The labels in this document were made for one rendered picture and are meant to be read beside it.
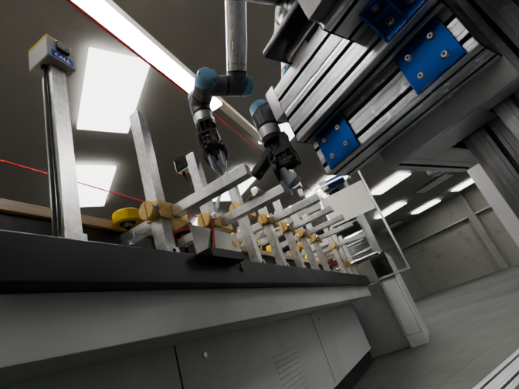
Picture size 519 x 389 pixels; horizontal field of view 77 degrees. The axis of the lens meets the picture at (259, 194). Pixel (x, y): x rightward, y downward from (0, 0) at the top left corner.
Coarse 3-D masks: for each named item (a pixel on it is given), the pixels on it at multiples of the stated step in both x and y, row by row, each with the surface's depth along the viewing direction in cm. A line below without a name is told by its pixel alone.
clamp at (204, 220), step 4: (204, 212) 106; (200, 216) 106; (204, 216) 105; (208, 216) 105; (200, 220) 106; (204, 220) 105; (208, 220) 104; (216, 220) 108; (220, 220) 110; (200, 224) 105; (204, 224) 105; (208, 224) 104; (216, 224) 106; (220, 224) 109; (220, 228) 110; (224, 228) 111; (228, 228) 112
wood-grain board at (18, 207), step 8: (0, 200) 72; (8, 200) 74; (0, 208) 71; (8, 208) 73; (16, 208) 74; (24, 208) 76; (32, 208) 77; (40, 208) 79; (48, 208) 81; (32, 216) 78; (40, 216) 79; (48, 216) 80; (88, 216) 91; (88, 224) 89; (96, 224) 92; (104, 224) 94; (112, 224) 97; (176, 240) 121; (240, 248) 162; (272, 256) 194; (288, 256) 217; (320, 264) 277
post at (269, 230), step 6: (252, 192) 161; (258, 210) 157; (264, 210) 156; (264, 228) 154; (270, 228) 152; (270, 234) 151; (270, 240) 151; (276, 240) 151; (270, 246) 150; (276, 246) 149; (276, 252) 148; (282, 252) 149; (276, 258) 147; (282, 258) 146
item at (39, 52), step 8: (40, 40) 76; (48, 40) 75; (32, 48) 77; (40, 48) 75; (48, 48) 74; (32, 56) 76; (40, 56) 74; (48, 56) 74; (72, 56) 80; (32, 64) 75; (40, 64) 75; (48, 64) 75; (56, 64) 76; (64, 64) 77; (32, 72) 76; (40, 72) 76; (72, 72) 79
